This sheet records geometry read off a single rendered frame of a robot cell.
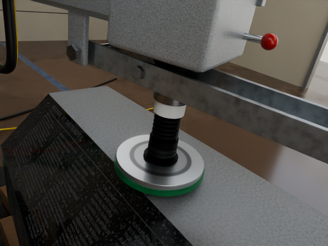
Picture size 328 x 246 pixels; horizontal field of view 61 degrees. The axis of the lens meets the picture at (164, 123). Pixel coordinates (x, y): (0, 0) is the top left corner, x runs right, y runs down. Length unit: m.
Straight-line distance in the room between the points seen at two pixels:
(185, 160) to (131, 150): 0.13
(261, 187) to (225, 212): 0.16
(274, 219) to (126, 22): 0.51
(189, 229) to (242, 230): 0.11
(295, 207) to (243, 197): 0.12
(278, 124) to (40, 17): 5.39
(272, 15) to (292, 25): 0.44
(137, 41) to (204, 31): 0.12
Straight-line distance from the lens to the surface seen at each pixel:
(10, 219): 1.63
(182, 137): 0.87
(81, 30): 0.62
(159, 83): 0.54
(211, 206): 0.65
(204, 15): 0.43
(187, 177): 0.63
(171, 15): 0.46
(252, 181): 0.77
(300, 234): 0.69
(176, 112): 0.59
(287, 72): 5.66
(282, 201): 0.75
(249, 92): 0.59
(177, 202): 0.63
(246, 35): 0.59
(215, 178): 0.73
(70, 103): 1.02
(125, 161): 0.64
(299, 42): 5.57
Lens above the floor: 1.28
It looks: 26 degrees down
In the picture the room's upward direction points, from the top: 10 degrees clockwise
